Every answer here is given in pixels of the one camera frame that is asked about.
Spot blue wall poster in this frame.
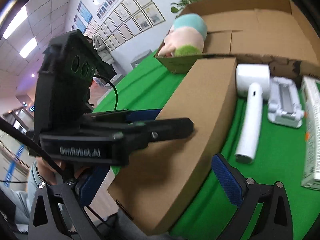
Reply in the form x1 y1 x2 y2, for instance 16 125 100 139
74 1 92 34

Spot white green medicine box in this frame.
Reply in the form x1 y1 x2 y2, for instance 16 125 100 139
302 76 319 190

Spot pastel plush toy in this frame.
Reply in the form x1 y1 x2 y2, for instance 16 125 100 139
158 14 208 57

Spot green table cloth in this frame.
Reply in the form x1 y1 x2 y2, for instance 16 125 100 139
95 56 319 239

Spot brown cardboard box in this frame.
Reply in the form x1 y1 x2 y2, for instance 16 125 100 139
108 58 237 235

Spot large open cardboard box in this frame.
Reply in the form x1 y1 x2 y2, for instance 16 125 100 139
155 0 319 79

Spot white folding phone stand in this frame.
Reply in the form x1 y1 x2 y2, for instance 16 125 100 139
267 77 304 128

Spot green potted plant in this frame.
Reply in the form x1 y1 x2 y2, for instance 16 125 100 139
170 0 201 14

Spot black cable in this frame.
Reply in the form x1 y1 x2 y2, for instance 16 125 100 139
93 74 119 111

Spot person's hand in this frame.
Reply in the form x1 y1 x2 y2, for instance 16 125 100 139
36 157 89 185

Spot white handheld lint remover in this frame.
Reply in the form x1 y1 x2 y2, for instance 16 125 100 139
235 63 270 164

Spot framed certificates on wall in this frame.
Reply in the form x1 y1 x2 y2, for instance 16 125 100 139
84 0 165 52

